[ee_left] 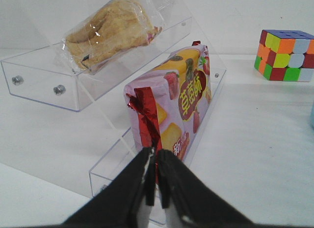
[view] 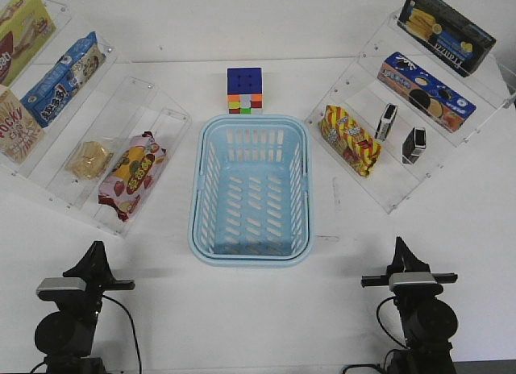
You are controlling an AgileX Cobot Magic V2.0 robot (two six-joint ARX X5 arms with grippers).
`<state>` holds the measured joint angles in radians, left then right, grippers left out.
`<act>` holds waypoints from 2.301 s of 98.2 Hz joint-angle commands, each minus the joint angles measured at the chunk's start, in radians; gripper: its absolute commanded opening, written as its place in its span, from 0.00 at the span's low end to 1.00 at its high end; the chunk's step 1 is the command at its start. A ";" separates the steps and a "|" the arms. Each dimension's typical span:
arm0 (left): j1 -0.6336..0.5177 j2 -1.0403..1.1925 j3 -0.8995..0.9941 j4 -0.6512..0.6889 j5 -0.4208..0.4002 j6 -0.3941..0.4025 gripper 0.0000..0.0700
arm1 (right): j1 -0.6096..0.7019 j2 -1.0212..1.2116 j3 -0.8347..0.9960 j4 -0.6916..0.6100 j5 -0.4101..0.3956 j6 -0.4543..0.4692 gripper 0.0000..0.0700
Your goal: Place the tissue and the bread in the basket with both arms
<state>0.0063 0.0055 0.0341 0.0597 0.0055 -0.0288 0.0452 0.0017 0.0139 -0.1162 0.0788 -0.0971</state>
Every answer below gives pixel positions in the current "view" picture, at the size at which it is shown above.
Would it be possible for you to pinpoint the black white tissue pack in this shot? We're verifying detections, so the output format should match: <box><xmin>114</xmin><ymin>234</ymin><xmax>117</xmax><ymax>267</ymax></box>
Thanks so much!
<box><xmin>375</xmin><ymin>103</ymin><xmax>398</xmax><ymax>141</ymax></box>

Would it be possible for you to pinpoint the multicoloured puzzle cube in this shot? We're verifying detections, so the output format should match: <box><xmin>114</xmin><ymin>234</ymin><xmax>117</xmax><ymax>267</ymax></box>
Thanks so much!
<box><xmin>227</xmin><ymin>67</ymin><xmax>263</xmax><ymax>114</ymax></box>

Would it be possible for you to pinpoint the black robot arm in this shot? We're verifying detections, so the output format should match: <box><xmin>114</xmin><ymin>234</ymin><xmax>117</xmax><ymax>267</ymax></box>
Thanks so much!
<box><xmin>35</xmin><ymin>240</ymin><xmax>135</xmax><ymax>373</ymax></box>
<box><xmin>385</xmin><ymin>237</ymin><xmax>458</xmax><ymax>373</ymax></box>

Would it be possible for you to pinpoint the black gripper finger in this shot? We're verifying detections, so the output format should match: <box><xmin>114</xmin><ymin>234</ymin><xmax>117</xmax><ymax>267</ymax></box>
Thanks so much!
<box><xmin>386</xmin><ymin>236</ymin><xmax>429</xmax><ymax>276</ymax></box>

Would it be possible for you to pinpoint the pink blue Oreo box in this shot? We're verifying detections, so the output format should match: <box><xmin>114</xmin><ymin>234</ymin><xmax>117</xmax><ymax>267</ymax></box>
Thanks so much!
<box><xmin>377</xmin><ymin>52</ymin><xmax>476</xmax><ymax>132</ymax></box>

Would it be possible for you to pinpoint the light blue plastic basket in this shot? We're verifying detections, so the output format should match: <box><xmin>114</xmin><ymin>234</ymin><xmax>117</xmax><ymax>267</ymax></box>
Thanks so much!
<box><xmin>189</xmin><ymin>114</ymin><xmax>314</xmax><ymax>268</ymax></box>

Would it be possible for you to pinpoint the right clear acrylic shelf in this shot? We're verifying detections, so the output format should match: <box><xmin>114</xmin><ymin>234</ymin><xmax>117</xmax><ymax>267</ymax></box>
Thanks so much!
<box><xmin>306</xmin><ymin>13</ymin><xmax>512</xmax><ymax>212</ymax></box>

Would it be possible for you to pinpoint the blue cookie packet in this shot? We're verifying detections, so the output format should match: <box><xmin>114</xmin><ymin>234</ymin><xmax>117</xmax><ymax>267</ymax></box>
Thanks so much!
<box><xmin>21</xmin><ymin>31</ymin><xmax>106</xmax><ymax>128</ymax></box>

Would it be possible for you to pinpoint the right black cable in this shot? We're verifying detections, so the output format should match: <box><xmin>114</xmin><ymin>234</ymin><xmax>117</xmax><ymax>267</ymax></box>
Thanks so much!
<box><xmin>342</xmin><ymin>297</ymin><xmax>406</xmax><ymax>374</ymax></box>

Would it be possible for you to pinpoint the clear acrylic shelf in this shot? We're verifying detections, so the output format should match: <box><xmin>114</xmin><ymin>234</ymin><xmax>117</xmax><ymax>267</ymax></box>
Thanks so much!
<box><xmin>0</xmin><ymin>0</ymin><xmax>192</xmax><ymax>238</ymax></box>
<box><xmin>306</xmin><ymin>13</ymin><xmax>512</xmax><ymax>212</ymax></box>

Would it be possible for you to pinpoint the black cable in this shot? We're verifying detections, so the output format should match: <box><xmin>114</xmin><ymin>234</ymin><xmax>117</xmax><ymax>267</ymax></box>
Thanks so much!
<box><xmin>30</xmin><ymin>295</ymin><xmax>143</xmax><ymax>374</ymax></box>
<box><xmin>342</xmin><ymin>297</ymin><xmax>406</xmax><ymax>374</ymax></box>

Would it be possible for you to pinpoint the left black cable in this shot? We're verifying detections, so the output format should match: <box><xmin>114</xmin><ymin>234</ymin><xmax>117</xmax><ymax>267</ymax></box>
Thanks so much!
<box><xmin>30</xmin><ymin>295</ymin><xmax>143</xmax><ymax>374</ymax></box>

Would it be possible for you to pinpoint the black Franzzi biscuit box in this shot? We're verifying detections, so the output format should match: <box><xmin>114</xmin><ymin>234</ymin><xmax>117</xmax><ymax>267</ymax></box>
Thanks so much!
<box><xmin>397</xmin><ymin>0</ymin><xmax>496</xmax><ymax>77</ymax></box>

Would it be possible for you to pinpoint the left clear acrylic shelf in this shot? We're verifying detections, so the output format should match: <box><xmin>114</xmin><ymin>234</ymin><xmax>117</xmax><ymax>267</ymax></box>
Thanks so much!
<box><xmin>0</xmin><ymin>0</ymin><xmax>192</xmax><ymax>238</ymax></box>

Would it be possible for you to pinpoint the red yellow striped snack packet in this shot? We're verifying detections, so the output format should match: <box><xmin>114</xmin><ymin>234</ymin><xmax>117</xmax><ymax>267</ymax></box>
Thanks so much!
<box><xmin>318</xmin><ymin>105</ymin><xmax>382</xmax><ymax>177</ymax></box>

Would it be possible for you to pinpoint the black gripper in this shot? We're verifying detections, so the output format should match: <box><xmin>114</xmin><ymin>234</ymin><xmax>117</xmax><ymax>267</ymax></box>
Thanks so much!
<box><xmin>62</xmin><ymin>240</ymin><xmax>135</xmax><ymax>310</ymax></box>

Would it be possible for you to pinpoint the Pocky biscuit stick box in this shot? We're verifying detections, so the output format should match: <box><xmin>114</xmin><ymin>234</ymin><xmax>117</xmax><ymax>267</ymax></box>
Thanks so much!
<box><xmin>0</xmin><ymin>85</ymin><xmax>44</xmax><ymax>164</ymax></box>

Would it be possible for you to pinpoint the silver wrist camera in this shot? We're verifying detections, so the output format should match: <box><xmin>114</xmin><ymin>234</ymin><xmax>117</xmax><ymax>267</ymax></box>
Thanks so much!
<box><xmin>35</xmin><ymin>277</ymin><xmax>86</xmax><ymax>302</ymax></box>
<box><xmin>389</xmin><ymin>272</ymin><xmax>437</xmax><ymax>292</ymax></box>

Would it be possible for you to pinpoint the yellow green snack box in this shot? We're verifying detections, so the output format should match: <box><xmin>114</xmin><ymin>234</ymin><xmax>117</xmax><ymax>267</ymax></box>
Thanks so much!
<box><xmin>1</xmin><ymin>0</ymin><xmax>56</xmax><ymax>86</ymax></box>

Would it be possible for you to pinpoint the pink strawberry snack packet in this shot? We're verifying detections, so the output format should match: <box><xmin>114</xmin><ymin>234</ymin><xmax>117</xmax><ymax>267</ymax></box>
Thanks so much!
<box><xmin>98</xmin><ymin>131</ymin><xmax>168</xmax><ymax>222</ymax></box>

